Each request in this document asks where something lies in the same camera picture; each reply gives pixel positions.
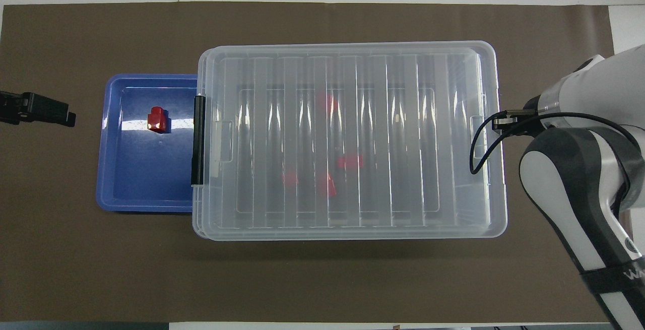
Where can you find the clear ribbed plastic lid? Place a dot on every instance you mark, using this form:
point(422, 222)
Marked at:
point(443, 68)

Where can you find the red plastic block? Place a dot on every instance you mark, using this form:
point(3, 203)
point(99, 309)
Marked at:
point(289, 179)
point(156, 120)
point(350, 161)
point(327, 185)
point(327, 102)

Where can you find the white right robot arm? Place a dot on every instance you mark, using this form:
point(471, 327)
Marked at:
point(564, 189)

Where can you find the blue plastic tray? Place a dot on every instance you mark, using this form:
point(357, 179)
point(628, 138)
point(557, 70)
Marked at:
point(146, 179)

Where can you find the clear plastic storage box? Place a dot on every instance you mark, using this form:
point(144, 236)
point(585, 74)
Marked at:
point(195, 219)

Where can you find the brown table mat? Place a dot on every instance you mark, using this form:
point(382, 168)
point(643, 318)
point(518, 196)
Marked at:
point(322, 279)

